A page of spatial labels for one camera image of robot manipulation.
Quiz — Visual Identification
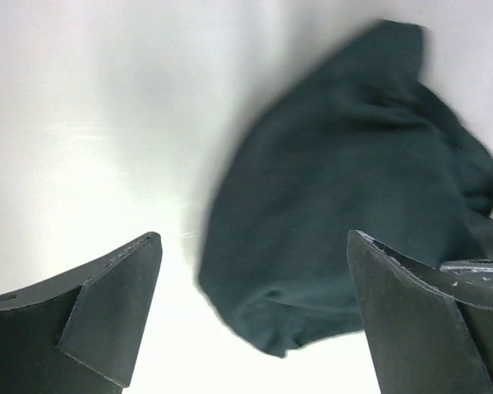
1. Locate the black t shirt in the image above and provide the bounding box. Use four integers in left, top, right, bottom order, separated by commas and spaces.
198, 21, 493, 357

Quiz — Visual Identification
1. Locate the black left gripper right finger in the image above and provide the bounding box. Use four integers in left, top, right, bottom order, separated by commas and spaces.
348, 231, 493, 394

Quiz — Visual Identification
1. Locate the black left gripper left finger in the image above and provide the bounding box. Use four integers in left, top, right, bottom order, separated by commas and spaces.
0, 232, 163, 394

